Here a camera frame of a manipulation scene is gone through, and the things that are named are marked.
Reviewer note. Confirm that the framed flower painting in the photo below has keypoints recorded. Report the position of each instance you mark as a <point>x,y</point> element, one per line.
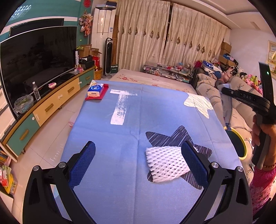
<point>271,58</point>

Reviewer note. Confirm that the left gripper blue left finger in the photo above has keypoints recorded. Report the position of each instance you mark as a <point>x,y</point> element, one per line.
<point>80,163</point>

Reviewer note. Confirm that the black flat television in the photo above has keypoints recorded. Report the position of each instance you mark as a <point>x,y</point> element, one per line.
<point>36,57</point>

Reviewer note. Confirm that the person right hand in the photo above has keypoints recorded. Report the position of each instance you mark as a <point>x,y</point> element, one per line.
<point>269,163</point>

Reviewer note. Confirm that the beige cushioned sofa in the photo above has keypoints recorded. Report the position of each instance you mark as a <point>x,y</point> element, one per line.
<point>241,116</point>

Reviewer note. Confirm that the black tower fan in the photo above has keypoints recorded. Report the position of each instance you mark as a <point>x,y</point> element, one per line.
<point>107,59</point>

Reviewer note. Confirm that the glass bowl with plants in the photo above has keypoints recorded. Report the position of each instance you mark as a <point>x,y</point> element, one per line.
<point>23,104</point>

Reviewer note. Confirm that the stacked cardboard boxes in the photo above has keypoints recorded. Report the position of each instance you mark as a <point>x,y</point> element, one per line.
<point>225,57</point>

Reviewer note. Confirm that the pile of plush toys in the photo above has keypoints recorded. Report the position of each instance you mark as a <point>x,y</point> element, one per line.
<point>207,72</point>

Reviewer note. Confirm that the clear water bottle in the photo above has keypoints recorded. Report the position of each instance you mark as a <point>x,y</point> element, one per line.
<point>36,91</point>

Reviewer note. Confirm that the red cloth pad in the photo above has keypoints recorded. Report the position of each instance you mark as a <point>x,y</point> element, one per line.
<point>106,86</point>

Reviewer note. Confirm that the low cluttered glass table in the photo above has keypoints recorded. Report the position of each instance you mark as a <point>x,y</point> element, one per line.
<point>173,73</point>

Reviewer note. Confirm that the beige patterned curtains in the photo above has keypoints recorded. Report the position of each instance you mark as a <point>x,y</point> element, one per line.
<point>158,32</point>

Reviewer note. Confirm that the colourful hanging wall ornament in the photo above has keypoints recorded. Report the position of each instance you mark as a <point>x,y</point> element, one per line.
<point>85,22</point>

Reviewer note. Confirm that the white standing air conditioner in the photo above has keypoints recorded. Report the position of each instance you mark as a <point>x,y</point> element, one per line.
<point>102,28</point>

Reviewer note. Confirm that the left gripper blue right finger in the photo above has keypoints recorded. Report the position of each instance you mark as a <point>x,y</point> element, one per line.
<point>197,167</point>

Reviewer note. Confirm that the white foam fruit net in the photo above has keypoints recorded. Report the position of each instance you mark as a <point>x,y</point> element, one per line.
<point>165,163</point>

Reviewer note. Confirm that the blue star tablecloth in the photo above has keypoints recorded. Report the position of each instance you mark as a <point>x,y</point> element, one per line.
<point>115,187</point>

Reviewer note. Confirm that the white drawer unit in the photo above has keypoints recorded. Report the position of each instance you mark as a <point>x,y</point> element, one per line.
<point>7,119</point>

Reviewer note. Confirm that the blue tissue pack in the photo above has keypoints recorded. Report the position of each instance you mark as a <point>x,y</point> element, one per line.
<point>95,90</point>

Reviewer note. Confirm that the yellow rimmed green trash bin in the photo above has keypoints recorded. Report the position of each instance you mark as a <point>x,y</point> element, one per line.
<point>238,142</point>

